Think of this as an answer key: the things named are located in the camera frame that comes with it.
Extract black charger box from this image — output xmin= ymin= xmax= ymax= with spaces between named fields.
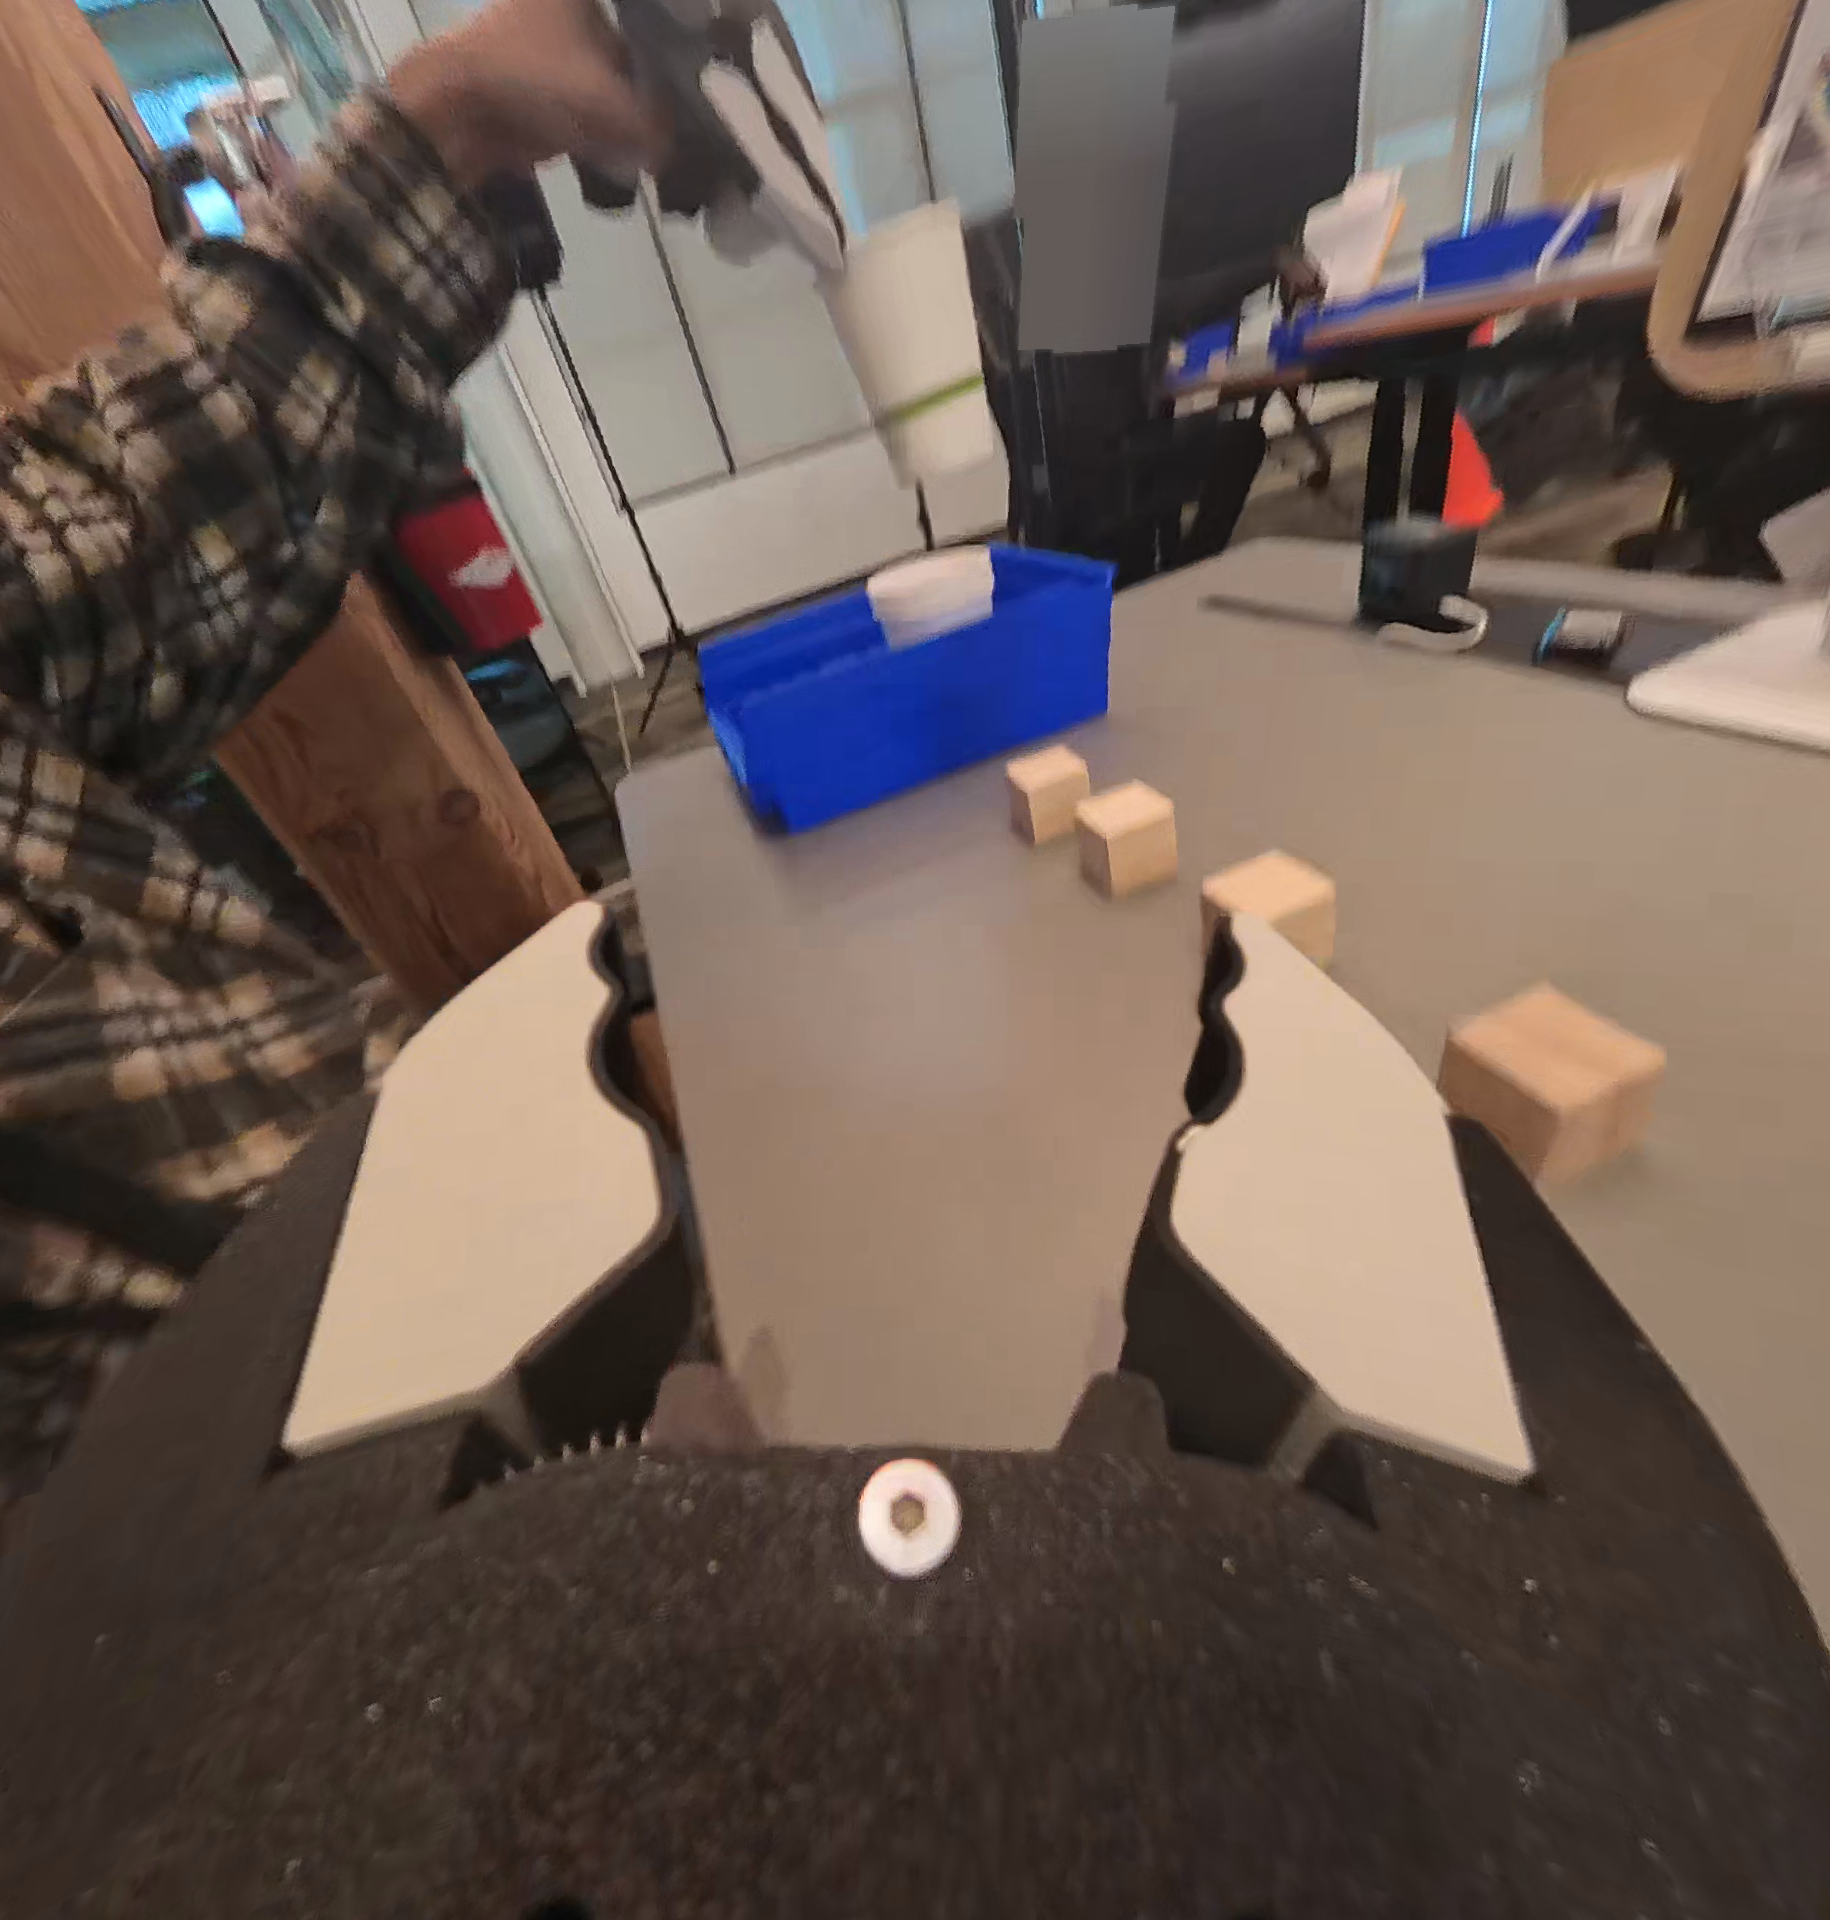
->
xmin=1363 ymin=519 xmax=1480 ymax=630

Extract white cup green band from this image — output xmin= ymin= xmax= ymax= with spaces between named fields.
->
xmin=821 ymin=201 xmax=1002 ymax=479

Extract blue plastic bin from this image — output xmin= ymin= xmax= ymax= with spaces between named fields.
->
xmin=699 ymin=544 xmax=1120 ymax=837

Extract person's left forearm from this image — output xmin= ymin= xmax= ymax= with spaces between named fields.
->
xmin=0 ymin=82 xmax=550 ymax=796

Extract wooden office desk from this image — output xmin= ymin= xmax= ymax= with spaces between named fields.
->
xmin=1156 ymin=253 xmax=1665 ymax=392

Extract instruction sign on stand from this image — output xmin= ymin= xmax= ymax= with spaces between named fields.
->
xmin=1640 ymin=0 xmax=1830 ymax=400

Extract person's plaid shirt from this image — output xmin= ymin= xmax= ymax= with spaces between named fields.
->
xmin=0 ymin=630 xmax=438 ymax=1563

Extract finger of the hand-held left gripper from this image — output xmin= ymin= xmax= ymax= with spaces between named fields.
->
xmin=699 ymin=88 xmax=796 ymax=273
xmin=751 ymin=15 xmax=857 ymax=286

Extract large black screen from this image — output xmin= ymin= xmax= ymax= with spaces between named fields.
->
xmin=1169 ymin=0 xmax=1373 ymax=300

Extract person's left hand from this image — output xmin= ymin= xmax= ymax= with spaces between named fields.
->
xmin=386 ymin=0 xmax=676 ymax=197

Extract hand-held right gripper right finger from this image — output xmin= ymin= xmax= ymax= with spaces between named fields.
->
xmin=1120 ymin=907 xmax=1540 ymax=1488

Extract white paper cup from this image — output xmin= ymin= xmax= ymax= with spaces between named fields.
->
xmin=869 ymin=548 xmax=998 ymax=652

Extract blue parts bin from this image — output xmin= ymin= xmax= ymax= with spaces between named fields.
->
xmin=1416 ymin=211 xmax=1622 ymax=292

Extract black table cable tray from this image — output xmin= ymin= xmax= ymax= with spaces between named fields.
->
xmin=1200 ymin=588 xmax=1643 ymax=683

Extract wooden cube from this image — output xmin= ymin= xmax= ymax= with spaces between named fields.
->
xmin=1004 ymin=743 xmax=1094 ymax=845
xmin=1200 ymin=851 xmax=1338 ymax=970
xmin=1438 ymin=984 xmax=1668 ymax=1185
xmin=1075 ymin=779 xmax=1180 ymax=897

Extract orange traffic cone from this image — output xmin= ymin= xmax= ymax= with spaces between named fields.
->
xmin=1441 ymin=410 xmax=1504 ymax=525

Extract red fire extinguisher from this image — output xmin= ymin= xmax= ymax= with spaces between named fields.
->
xmin=391 ymin=479 xmax=542 ymax=656

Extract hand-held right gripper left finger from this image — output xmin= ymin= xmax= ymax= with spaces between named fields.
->
xmin=276 ymin=897 xmax=709 ymax=1461

